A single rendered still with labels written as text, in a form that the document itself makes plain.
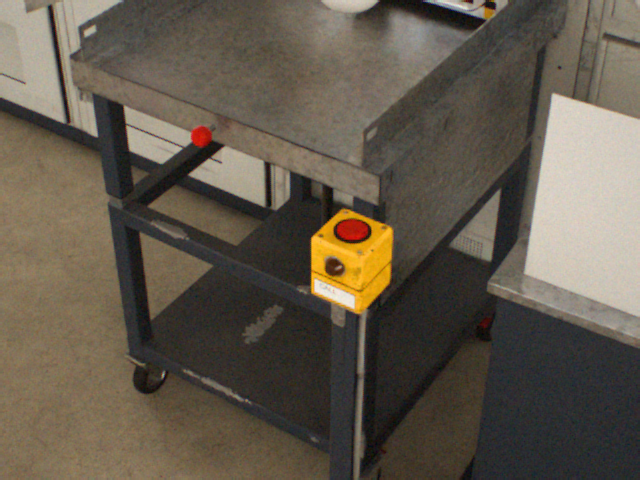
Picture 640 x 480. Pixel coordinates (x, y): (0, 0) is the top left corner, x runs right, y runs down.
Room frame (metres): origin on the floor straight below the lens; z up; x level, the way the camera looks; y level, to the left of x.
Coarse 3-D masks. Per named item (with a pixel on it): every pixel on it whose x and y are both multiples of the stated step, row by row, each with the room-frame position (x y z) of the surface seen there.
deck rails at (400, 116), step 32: (128, 0) 1.75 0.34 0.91; (160, 0) 1.81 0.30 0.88; (192, 0) 1.87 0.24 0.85; (512, 0) 1.75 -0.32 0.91; (544, 0) 1.88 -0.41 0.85; (96, 32) 1.68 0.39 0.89; (128, 32) 1.74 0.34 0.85; (480, 32) 1.65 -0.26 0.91; (512, 32) 1.76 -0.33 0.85; (96, 64) 1.63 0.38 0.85; (448, 64) 1.56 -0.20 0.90; (416, 96) 1.47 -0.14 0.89; (384, 128) 1.39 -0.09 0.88; (352, 160) 1.36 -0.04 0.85
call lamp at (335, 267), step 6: (324, 258) 1.10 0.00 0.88; (330, 258) 1.09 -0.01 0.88; (336, 258) 1.09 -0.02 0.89; (324, 264) 1.09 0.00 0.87; (330, 264) 1.08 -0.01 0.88; (336, 264) 1.08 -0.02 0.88; (342, 264) 1.09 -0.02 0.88; (324, 270) 1.09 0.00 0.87; (330, 270) 1.08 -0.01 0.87; (336, 270) 1.08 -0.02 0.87; (342, 270) 1.08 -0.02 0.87; (336, 276) 1.08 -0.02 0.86; (342, 276) 1.09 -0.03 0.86
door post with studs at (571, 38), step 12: (576, 0) 1.89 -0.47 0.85; (576, 12) 1.88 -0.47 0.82; (576, 24) 1.88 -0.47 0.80; (564, 36) 1.89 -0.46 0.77; (576, 36) 1.88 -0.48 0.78; (564, 48) 1.89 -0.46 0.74; (576, 48) 1.88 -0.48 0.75; (564, 60) 1.89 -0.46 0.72; (576, 60) 1.88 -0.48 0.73; (564, 72) 1.89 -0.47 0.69; (564, 84) 1.88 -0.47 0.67; (564, 96) 1.88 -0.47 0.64
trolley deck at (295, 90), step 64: (256, 0) 1.88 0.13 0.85; (384, 0) 1.88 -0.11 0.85; (128, 64) 1.64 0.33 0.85; (192, 64) 1.64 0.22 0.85; (256, 64) 1.64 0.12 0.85; (320, 64) 1.64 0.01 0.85; (384, 64) 1.65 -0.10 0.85; (512, 64) 1.70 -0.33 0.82; (192, 128) 1.52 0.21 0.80; (256, 128) 1.45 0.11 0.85; (320, 128) 1.45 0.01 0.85; (448, 128) 1.50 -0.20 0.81; (384, 192) 1.34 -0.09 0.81
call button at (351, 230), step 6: (348, 222) 1.14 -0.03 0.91; (354, 222) 1.14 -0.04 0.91; (360, 222) 1.14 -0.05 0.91; (342, 228) 1.13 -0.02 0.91; (348, 228) 1.13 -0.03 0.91; (354, 228) 1.13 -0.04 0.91; (360, 228) 1.13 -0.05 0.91; (366, 228) 1.13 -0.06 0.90; (342, 234) 1.12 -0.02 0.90; (348, 234) 1.11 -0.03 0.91; (354, 234) 1.11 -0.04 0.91; (360, 234) 1.11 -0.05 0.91
